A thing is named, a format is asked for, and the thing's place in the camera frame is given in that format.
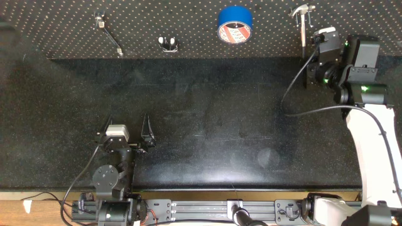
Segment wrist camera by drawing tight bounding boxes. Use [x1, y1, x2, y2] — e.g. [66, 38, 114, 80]
[313, 26, 337, 36]
[105, 124, 130, 142]

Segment black and white pliers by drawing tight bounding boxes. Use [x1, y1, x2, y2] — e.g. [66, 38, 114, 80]
[158, 36, 179, 53]

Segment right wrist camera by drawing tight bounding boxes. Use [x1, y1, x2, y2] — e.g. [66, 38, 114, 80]
[313, 26, 337, 36]

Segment black pegboard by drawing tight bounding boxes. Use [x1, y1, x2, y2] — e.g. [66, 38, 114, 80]
[0, 0, 402, 60]

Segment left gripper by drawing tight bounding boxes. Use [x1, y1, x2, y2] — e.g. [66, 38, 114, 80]
[97, 113, 156, 154]

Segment hammer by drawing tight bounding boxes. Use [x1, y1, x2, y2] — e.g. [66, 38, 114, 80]
[288, 3, 317, 59]

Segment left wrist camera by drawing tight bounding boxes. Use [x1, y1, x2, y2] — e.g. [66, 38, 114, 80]
[105, 124, 130, 142]

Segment thin black wire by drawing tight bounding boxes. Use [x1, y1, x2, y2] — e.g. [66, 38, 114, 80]
[19, 190, 73, 222]

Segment mounting rail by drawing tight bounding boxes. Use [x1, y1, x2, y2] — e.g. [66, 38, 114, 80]
[71, 191, 362, 226]

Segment wrench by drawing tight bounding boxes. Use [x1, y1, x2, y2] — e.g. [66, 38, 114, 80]
[95, 15, 124, 58]

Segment roll of blue tape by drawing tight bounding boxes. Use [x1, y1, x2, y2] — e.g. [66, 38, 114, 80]
[217, 5, 254, 45]

